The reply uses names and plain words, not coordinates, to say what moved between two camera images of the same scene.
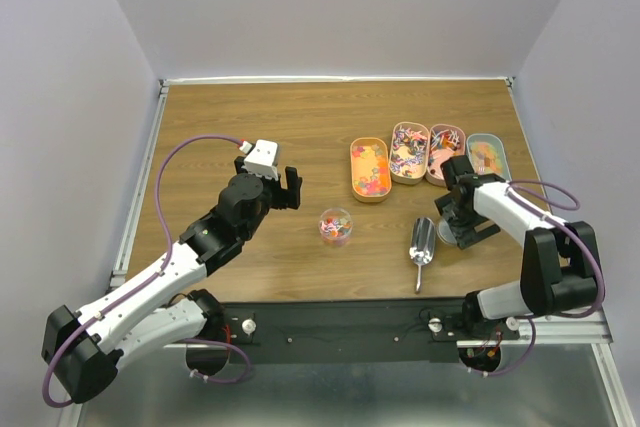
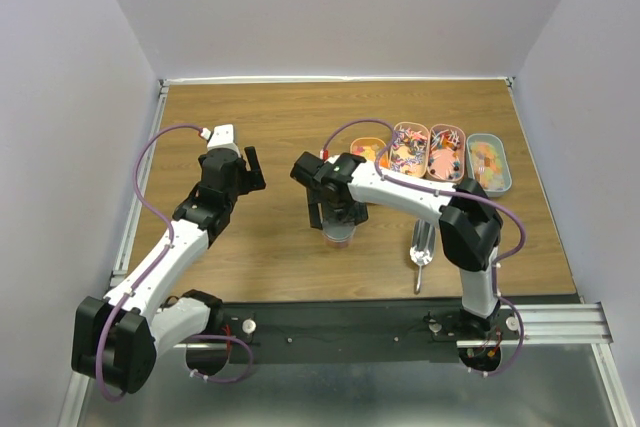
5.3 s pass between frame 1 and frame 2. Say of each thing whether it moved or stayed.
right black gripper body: moved
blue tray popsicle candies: stayed
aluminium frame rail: stayed
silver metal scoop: stayed
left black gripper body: moved
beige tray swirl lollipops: stayed
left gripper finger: moved
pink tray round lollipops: stayed
